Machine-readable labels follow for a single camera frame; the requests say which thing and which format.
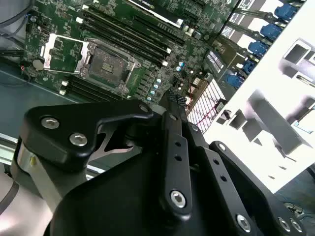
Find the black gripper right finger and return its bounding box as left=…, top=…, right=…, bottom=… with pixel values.
left=179, top=98, right=308, bottom=236

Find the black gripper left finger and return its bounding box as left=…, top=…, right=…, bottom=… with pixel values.
left=21, top=89, right=193, bottom=218

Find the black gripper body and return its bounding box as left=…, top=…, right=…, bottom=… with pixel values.
left=48, top=147, right=233, bottom=236

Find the metal socket cover frame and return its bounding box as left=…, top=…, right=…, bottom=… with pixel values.
left=40, top=32, right=92, bottom=76

